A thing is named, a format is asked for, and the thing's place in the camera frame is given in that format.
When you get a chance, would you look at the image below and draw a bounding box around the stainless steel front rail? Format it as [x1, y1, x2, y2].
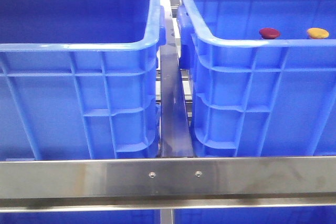
[1, 156, 335, 212]

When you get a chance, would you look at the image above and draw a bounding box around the yellow push button raised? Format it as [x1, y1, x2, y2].
[307, 27, 329, 39]

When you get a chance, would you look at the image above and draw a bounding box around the blue target crate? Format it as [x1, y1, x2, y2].
[179, 0, 335, 157]

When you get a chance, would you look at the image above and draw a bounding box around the steel divider bar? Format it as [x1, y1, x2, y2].
[160, 0, 194, 158]

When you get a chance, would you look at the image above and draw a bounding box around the lower blue crate left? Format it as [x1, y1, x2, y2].
[1, 210, 160, 223]

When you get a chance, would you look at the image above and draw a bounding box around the blue source crate with buttons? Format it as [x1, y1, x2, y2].
[1, 0, 166, 161]

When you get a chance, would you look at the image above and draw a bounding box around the red push button raised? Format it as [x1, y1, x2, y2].
[259, 27, 281, 39]

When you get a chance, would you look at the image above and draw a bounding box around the lower blue crate right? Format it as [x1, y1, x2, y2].
[175, 206, 335, 223]

